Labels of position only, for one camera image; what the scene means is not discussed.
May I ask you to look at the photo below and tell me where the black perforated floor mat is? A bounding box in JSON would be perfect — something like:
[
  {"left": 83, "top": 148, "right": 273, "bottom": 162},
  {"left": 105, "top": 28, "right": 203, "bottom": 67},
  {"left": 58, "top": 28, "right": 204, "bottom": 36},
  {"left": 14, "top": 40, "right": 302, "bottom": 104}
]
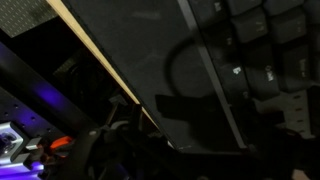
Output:
[{"left": 0, "top": 0, "right": 58, "bottom": 39}]

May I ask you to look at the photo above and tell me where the black desk mat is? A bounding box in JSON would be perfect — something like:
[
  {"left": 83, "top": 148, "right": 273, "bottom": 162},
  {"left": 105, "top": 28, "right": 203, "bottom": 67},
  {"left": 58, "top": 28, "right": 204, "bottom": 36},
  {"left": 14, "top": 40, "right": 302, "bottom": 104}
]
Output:
[{"left": 61, "top": 0, "right": 248, "bottom": 155}]

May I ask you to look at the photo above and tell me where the silver aluminium extrusion bracket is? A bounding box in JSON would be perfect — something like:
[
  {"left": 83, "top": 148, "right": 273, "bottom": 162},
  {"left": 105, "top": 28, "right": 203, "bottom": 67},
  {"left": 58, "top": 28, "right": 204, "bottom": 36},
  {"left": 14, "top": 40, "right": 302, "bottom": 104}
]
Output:
[{"left": 0, "top": 120, "right": 46, "bottom": 172}]

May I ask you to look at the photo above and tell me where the black metal table beam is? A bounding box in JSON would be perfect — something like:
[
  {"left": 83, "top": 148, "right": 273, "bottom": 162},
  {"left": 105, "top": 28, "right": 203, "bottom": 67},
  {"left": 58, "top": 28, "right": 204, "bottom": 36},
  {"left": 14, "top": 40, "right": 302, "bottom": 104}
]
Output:
[{"left": 0, "top": 41, "right": 99, "bottom": 136}]

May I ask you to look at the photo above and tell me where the grey mechanical keyboard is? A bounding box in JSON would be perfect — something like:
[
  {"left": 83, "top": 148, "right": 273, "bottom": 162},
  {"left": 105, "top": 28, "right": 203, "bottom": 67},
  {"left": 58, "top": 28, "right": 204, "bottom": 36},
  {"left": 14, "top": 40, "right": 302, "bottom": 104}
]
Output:
[{"left": 178, "top": 0, "right": 320, "bottom": 151}]

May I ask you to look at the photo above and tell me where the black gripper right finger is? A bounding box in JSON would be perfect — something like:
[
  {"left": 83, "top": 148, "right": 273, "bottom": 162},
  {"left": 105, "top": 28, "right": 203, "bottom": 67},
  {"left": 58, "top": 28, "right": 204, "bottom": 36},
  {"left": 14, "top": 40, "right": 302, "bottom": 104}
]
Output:
[{"left": 233, "top": 87, "right": 320, "bottom": 180}]

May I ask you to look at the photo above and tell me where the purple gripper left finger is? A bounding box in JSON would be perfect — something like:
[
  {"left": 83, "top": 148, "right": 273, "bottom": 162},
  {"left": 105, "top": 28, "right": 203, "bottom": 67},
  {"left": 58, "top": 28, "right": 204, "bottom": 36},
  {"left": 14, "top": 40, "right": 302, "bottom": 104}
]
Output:
[{"left": 66, "top": 94, "right": 234, "bottom": 180}]

